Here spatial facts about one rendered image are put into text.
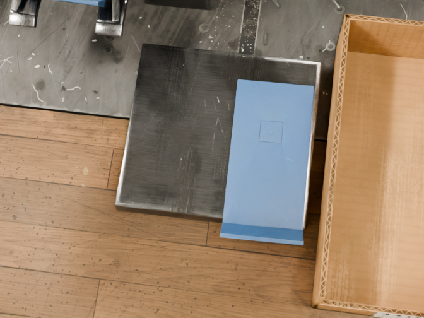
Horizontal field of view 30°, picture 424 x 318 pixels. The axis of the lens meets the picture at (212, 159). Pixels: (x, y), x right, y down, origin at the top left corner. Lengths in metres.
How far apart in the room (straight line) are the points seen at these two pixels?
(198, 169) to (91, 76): 0.15
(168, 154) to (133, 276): 0.11
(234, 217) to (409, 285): 0.16
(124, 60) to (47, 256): 0.20
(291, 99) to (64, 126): 0.21
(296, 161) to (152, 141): 0.13
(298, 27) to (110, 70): 0.19
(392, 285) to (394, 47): 0.22
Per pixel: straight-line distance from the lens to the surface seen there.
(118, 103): 0.76
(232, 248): 0.71
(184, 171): 0.71
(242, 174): 0.70
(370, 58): 0.77
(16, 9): 0.72
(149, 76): 0.74
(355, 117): 0.75
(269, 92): 0.73
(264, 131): 0.72
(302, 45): 0.78
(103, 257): 0.72
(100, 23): 0.70
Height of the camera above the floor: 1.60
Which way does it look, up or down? 73 degrees down
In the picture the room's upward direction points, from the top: 7 degrees counter-clockwise
